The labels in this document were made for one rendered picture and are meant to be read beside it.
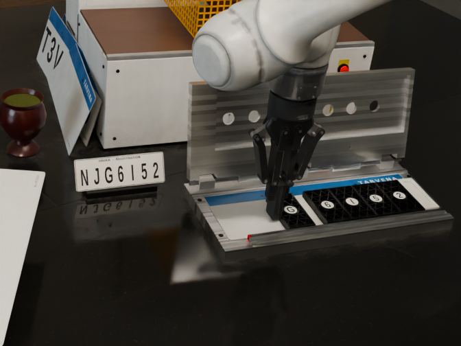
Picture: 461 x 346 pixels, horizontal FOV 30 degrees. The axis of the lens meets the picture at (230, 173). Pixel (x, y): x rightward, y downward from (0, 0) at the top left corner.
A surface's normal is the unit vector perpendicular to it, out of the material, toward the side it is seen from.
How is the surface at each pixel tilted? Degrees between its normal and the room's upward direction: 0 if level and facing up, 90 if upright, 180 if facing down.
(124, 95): 90
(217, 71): 95
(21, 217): 0
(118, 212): 0
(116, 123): 90
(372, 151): 79
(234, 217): 0
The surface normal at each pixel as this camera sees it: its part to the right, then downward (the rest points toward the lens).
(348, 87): 0.37, 0.35
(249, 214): 0.11, -0.84
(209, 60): -0.69, 0.39
